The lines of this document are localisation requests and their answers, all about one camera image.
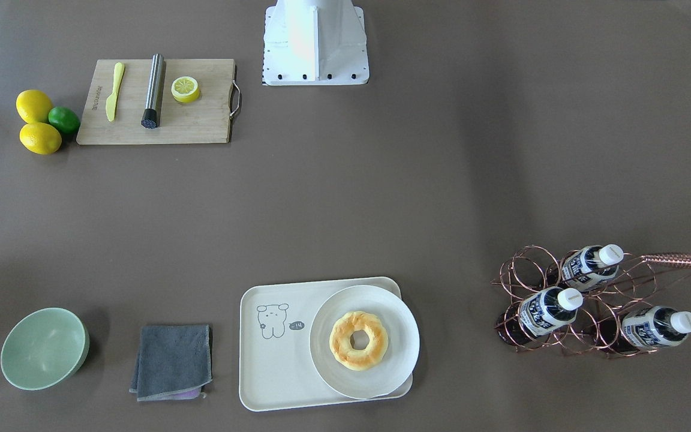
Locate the tea bottle white cap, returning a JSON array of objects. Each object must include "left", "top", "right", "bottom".
[{"left": 496, "top": 286, "right": 584, "bottom": 347}]

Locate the cream tray with bunny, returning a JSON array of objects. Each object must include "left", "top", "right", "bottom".
[{"left": 239, "top": 276, "right": 413, "bottom": 411}]

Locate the tea bottle in rack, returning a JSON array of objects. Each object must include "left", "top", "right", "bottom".
[
  {"left": 599, "top": 305, "right": 691, "bottom": 355},
  {"left": 545, "top": 244, "right": 624, "bottom": 292}
]

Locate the glazed donut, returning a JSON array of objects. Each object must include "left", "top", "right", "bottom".
[{"left": 329, "top": 311, "right": 390, "bottom": 371}]

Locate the white round plate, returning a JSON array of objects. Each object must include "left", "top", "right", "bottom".
[{"left": 310, "top": 284, "right": 420, "bottom": 400}]

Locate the wooden cutting board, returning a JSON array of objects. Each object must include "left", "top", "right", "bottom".
[{"left": 76, "top": 58, "right": 236, "bottom": 145}]

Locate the grey folded cloth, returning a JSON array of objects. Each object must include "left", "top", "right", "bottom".
[{"left": 129, "top": 323, "right": 213, "bottom": 402}]

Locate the yellow plastic knife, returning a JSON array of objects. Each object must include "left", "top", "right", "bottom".
[{"left": 105, "top": 61, "right": 126, "bottom": 122}]

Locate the green lime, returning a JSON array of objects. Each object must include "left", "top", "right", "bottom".
[{"left": 47, "top": 106, "right": 80, "bottom": 135}]

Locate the whole lemon outer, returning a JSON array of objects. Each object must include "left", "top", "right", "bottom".
[{"left": 19, "top": 122, "right": 63, "bottom": 155}]

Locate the green bowl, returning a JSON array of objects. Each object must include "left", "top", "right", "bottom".
[{"left": 0, "top": 307, "right": 90, "bottom": 391}]

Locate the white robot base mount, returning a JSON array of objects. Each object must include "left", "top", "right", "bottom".
[{"left": 262, "top": 1, "right": 370, "bottom": 86}]

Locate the copper wire bottle rack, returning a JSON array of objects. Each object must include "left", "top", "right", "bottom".
[{"left": 492, "top": 245, "right": 691, "bottom": 360}]

